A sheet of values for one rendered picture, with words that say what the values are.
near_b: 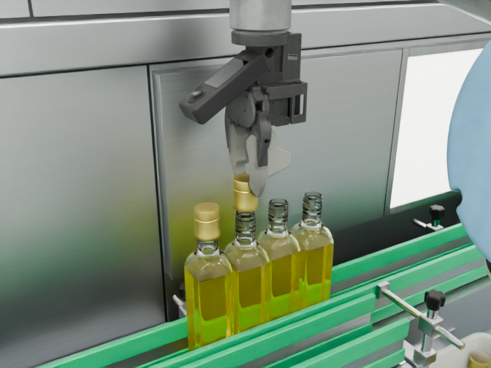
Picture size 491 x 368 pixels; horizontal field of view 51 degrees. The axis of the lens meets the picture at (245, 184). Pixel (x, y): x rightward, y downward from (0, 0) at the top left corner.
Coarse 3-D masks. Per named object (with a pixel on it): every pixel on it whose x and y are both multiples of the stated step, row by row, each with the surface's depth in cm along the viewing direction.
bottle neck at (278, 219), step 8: (272, 200) 76; (280, 200) 76; (272, 208) 75; (280, 208) 74; (288, 208) 75; (272, 216) 75; (280, 216) 75; (272, 224) 76; (280, 224) 75; (272, 232) 76; (280, 232) 76
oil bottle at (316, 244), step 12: (300, 228) 79; (312, 228) 78; (324, 228) 79; (300, 240) 78; (312, 240) 77; (324, 240) 78; (312, 252) 78; (324, 252) 79; (300, 264) 79; (312, 264) 79; (324, 264) 80; (300, 276) 80; (312, 276) 80; (324, 276) 81; (300, 288) 81; (312, 288) 81; (324, 288) 82; (300, 300) 81; (312, 300) 81; (324, 300) 83
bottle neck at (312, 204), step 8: (312, 192) 79; (304, 200) 77; (312, 200) 76; (320, 200) 77; (304, 208) 78; (312, 208) 77; (320, 208) 78; (304, 216) 78; (312, 216) 77; (320, 216) 78; (304, 224) 79; (312, 224) 78; (320, 224) 79
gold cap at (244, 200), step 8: (240, 176) 71; (248, 176) 71; (240, 184) 69; (240, 192) 69; (248, 192) 69; (240, 200) 70; (248, 200) 70; (256, 200) 71; (240, 208) 70; (248, 208) 70; (256, 208) 71
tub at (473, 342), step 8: (472, 336) 93; (480, 336) 94; (488, 336) 94; (472, 344) 93; (480, 344) 94; (488, 344) 94; (440, 352) 90; (448, 352) 90; (456, 352) 91; (464, 352) 92; (488, 352) 94; (440, 360) 89; (448, 360) 91; (456, 360) 92; (464, 360) 93
